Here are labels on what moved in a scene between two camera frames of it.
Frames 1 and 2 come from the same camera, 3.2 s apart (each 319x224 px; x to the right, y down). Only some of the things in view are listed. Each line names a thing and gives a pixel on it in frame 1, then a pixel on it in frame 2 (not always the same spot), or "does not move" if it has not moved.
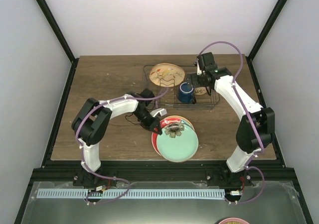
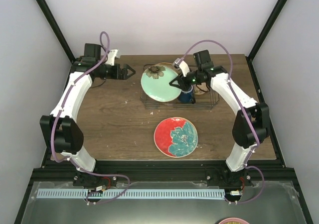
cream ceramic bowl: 200,90 does not move
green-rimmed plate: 179,149 -> 155,79
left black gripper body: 145,121 -> 115,75
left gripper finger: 156,128 -> 128,67
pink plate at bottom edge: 234,220 does not move
